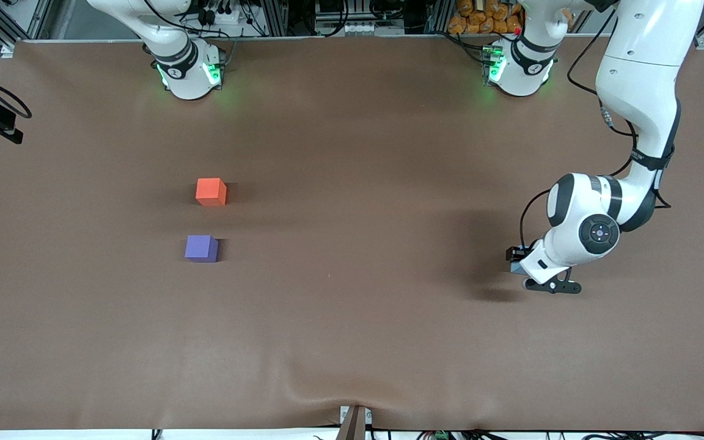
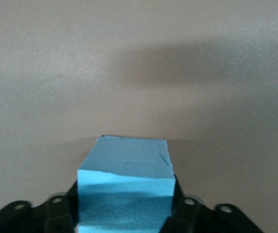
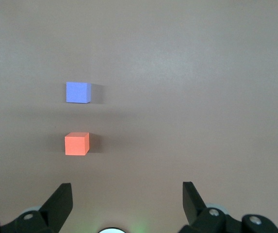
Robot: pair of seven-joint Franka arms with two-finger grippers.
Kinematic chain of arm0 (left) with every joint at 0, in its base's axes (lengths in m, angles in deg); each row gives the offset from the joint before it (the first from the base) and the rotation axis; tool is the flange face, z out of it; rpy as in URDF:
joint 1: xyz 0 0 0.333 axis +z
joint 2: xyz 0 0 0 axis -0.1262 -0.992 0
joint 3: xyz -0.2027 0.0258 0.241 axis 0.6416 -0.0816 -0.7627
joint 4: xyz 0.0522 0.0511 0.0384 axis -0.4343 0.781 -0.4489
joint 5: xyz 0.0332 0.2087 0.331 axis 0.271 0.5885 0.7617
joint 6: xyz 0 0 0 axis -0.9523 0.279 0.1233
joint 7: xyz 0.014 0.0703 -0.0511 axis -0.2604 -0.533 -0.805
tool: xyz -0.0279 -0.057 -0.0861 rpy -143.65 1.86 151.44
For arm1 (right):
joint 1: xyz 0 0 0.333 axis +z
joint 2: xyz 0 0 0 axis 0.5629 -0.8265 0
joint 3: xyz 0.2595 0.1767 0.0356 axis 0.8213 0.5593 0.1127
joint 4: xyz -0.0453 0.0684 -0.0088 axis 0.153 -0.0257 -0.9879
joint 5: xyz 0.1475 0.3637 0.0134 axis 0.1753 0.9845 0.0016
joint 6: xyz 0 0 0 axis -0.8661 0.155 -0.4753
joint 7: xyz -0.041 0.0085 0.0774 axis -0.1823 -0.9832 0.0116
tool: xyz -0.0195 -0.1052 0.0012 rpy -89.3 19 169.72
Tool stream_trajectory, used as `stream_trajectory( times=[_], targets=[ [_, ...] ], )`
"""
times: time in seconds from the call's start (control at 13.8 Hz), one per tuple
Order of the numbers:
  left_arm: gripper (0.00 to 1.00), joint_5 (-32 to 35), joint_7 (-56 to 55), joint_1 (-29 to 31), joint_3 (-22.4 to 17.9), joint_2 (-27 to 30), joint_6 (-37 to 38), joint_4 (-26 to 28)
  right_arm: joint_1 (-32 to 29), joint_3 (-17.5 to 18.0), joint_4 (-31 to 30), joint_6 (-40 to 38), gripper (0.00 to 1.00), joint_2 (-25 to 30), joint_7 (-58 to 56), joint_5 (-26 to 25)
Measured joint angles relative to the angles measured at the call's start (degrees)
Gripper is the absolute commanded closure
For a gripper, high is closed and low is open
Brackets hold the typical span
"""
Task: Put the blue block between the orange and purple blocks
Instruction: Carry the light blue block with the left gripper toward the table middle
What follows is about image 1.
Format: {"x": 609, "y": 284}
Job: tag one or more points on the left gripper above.
{"x": 519, "y": 253}

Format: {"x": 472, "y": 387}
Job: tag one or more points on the blue foam block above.
{"x": 517, "y": 267}

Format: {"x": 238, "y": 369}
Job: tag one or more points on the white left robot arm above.
{"x": 633, "y": 73}

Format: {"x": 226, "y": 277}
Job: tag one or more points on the orange foam block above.
{"x": 210, "y": 191}

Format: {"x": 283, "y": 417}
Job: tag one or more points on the purple foam block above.
{"x": 200, "y": 248}

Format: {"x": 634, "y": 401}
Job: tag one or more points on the brown table mat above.
{"x": 352, "y": 318}

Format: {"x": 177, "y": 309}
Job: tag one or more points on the green terminal connector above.
{"x": 441, "y": 436}

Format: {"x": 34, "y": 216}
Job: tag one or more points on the orange packets pile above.
{"x": 486, "y": 17}

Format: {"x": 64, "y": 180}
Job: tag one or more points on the grey electronics box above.
{"x": 358, "y": 18}

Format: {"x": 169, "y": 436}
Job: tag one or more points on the white power strip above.
{"x": 222, "y": 16}

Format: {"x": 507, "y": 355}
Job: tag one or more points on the brown post with metal bracket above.
{"x": 355, "y": 425}

